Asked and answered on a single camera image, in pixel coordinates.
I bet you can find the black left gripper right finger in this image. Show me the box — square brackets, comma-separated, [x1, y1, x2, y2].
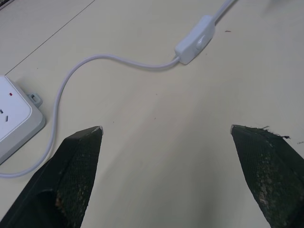
[229, 124, 304, 228]

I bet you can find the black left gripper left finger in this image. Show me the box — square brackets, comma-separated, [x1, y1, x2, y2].
[0, 125, 104, 228]

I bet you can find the white inline cable switch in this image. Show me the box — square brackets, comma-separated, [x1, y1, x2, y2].
[174, 15, 216, 64]

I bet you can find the white cable with inline switch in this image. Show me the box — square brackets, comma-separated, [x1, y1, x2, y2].
[0, 0, 236, 179]

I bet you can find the white power strip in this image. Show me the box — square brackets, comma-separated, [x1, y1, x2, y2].
[0, 75, 46, 165]

